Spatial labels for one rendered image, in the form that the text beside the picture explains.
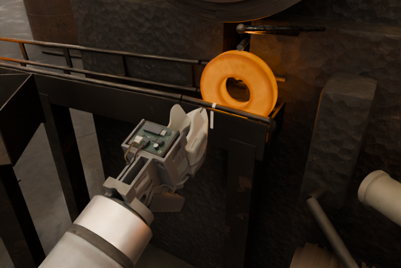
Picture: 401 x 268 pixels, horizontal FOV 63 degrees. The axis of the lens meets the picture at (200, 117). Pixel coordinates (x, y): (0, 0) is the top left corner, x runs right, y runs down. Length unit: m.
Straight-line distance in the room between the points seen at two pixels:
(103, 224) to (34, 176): 1.37
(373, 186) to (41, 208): 1.31
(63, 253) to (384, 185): 0.44
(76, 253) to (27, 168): 1.45
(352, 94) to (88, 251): 0.43
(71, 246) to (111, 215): 0.05
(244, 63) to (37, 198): 1.22
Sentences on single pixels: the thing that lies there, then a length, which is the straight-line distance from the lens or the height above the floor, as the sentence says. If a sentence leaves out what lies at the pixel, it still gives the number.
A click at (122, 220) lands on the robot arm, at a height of 0.73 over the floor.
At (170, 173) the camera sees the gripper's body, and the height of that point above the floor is 0.74.
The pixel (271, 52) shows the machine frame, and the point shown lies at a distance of 0.68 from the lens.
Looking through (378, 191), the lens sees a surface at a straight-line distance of 0.57.
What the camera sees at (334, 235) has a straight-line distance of 0.62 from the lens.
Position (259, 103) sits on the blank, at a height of 0.73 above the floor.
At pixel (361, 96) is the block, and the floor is 0.80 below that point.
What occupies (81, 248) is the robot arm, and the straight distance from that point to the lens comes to 0.40.
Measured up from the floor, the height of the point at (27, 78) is 0.72.
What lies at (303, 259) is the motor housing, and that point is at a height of 0.53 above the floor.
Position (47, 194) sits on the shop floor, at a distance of 1.63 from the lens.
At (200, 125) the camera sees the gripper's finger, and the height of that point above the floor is 0.76.
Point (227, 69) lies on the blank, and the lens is 0.64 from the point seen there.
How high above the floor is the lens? 1.03
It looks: 31 degrees down
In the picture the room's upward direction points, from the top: straight up
